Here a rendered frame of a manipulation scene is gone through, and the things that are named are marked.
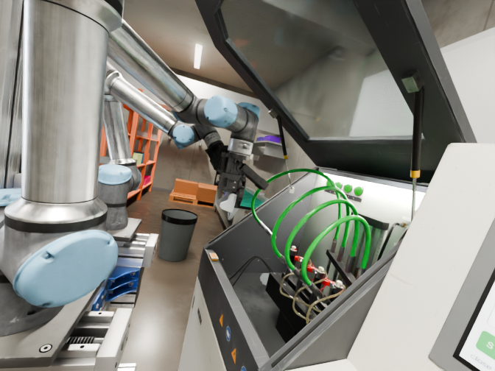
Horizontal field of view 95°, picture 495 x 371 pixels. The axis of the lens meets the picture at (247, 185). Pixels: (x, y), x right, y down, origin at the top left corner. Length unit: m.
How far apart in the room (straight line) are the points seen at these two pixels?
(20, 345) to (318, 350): 0.56
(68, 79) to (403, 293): 0.72
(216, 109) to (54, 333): 0.54
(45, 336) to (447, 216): 0.82
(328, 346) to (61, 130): 0.66
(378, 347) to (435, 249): 0.26
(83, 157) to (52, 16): 0.16
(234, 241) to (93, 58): 0.96
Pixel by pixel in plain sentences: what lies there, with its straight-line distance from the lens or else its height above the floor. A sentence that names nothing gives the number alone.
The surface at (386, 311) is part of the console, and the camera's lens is 0.69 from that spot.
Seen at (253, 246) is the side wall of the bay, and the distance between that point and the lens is 1.22.
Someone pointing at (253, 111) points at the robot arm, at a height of 1.55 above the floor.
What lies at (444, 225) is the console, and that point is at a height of 1.36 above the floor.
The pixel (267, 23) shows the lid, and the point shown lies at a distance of 0.86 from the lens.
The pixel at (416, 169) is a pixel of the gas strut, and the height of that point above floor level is 1.47.
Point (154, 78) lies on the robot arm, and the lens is 0.61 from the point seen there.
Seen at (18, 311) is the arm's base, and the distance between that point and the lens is 0.58.
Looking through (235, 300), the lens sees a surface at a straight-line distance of 0.83.
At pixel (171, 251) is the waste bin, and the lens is 3.02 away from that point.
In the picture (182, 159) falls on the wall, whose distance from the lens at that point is 7.01.
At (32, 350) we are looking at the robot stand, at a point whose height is 1.04.
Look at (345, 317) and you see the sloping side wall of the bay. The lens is 0.66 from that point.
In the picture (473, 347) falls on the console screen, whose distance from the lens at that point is 0.62.
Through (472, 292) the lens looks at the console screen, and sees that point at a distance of 0.63.
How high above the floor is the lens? 1.40
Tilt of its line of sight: 6 degrees down
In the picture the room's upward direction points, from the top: 12 degrees clockwise
